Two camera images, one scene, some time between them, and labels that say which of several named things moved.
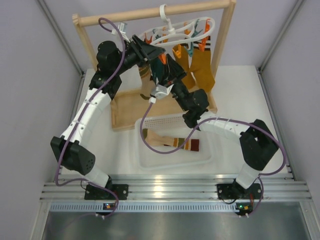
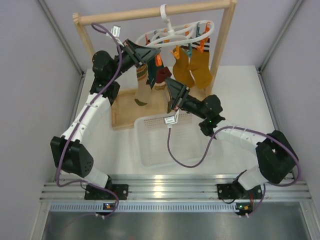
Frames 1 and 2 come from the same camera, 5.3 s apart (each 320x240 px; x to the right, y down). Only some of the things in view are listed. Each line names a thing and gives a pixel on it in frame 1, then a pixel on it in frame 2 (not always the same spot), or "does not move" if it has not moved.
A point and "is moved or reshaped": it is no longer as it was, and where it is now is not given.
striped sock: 148,86 is moved or reshaped
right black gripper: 175,71 to 179,93
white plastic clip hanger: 191,31 does not move
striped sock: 152,138 to 160,99
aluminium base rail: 177,193 does not move
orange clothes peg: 163,58 to 158,61
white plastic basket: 174,127 does not move
